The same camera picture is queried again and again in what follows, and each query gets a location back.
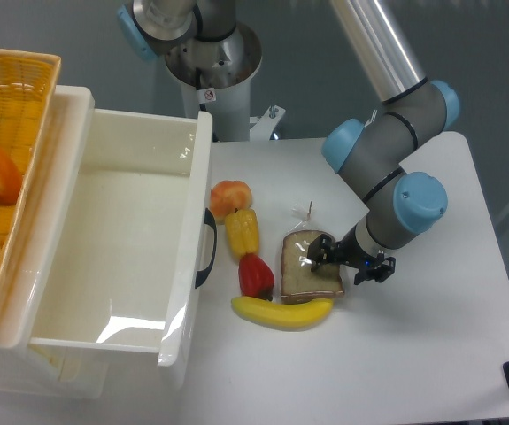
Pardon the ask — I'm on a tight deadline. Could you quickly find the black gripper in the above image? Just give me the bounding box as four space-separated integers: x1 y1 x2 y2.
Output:
307 227 396 285

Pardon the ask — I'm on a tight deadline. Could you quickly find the bagged toast slice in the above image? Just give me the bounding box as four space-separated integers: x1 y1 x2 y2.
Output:
280 201 345 305

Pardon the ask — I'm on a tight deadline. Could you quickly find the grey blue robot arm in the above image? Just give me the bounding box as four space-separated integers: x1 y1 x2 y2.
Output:
117 1 460 282

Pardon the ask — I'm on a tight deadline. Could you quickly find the red bell pepper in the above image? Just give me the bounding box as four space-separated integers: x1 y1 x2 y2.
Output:
238 253 274 301

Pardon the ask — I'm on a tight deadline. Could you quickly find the yellow banana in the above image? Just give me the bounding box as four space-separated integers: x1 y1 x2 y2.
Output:
231 296 334 330

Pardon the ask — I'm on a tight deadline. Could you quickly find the yellow bell pepper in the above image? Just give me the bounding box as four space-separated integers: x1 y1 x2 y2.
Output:
224 209 259 259

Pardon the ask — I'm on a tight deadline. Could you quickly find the orange peach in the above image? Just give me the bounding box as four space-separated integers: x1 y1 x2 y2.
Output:
209 180 252 223

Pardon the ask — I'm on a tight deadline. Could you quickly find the white plastic drawer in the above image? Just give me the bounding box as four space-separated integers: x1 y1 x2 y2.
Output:
31 110 213 367

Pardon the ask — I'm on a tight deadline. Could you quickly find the white drawer cabinet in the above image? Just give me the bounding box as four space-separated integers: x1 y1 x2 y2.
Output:
0 86 107 398

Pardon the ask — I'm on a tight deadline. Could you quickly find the yellow wicker basket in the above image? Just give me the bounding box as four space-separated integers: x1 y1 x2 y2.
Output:
0 49 61 305

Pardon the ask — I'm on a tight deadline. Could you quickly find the black drawer handle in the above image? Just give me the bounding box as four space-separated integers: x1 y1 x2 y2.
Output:
195 208 218 289

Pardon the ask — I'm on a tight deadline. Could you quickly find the metal mounting bracket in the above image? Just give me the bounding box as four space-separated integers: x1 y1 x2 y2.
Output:
250 105 286 142

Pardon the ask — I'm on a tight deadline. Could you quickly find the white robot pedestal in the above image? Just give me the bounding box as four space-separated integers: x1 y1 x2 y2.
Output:
165 22 262 142

